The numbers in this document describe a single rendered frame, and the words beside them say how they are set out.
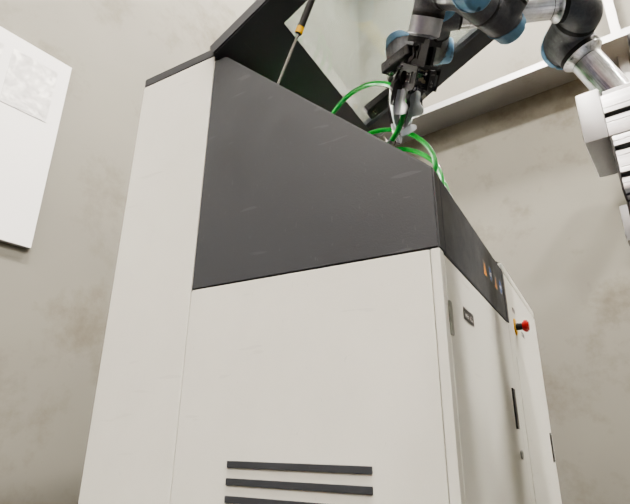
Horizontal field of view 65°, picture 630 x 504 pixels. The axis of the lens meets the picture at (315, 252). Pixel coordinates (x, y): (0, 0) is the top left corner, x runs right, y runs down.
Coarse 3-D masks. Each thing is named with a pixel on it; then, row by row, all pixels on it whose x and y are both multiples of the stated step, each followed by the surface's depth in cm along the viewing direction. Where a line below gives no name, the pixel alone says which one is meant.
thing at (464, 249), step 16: (448, 192) 100; (448, 208) 98; (448, 224) 96; (464, 224) 109; (448, 240) 93; (464, 240) 106; (480, 240) 124; (448, 256) 92; (464, 256) 104; (480, 256) 120; (464, 272) 101; (480, 272) 116; (496, 272) 138; (480, 288) 113; (496, 304) 129
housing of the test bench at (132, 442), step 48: (144, 96) 149; (192, 96) 137; (144, 144) 141; (192, 144) 130; (144, 192) 134; (192, 192) 124; (144, 240) 128; (192, 240) 119; (144, 288) 122; (144, 336) 117; (144, 384) 112; (96, 432) 115; (144, 432) 107; (96, 480) 110; (144, 480) 103
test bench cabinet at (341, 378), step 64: (192, 320) 110; (256, 320) 102; (320, 320) 94; (384, 320) 87; (448, 320) 83; (192, 384) 105; (256, 384) 97; (320, 384) 90; (384, 384) 84; (448, 384) 79; (192, 448) 100; (256, 448) 92; (320, 448) 86; (384, 448) 80; (448, 448) 76
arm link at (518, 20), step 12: (504, 0) 107; (516, 0) 107; (528, 0) 108; (504, 12) 107; (516, 12) 108; (492, 24) 108; (504, 24) 109; (516, 24) 110; (492, 36) 112; (504, 36) 111; (516, 36) 112
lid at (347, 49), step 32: (256, 0) 133; (288, 0) 133; (320, 0) 139; (352, 0) 143; (384, 0) 148; (224, 32) 135; (256, 32) 136; (288, 32) 140; (320, 32) 147; (352, 32) 151; (384, 32) 157; (480, 32) 172; (256, 64) 143; (288, 64) 148; (320, 64) 155; (352, 64) 161; (448, 64) 177; (320, 96) 162; (352, 96) 171
